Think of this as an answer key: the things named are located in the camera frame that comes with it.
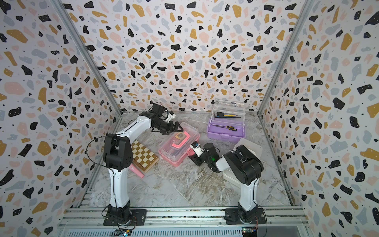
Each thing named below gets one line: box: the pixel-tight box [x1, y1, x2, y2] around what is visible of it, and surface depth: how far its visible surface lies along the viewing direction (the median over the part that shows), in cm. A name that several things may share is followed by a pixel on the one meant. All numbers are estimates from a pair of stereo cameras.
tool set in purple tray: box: [214, 111, 242, 121], surface depth 112 cm
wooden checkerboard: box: [131, 139, 160, 174], surface depth 94 cm
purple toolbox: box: [206, 98, 246, 144], surface depth 112 cm
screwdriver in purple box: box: [211, 124, 238, 132], surface depth 114 cm
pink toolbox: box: [157, 121, 201, 167], surface depth 92 cm
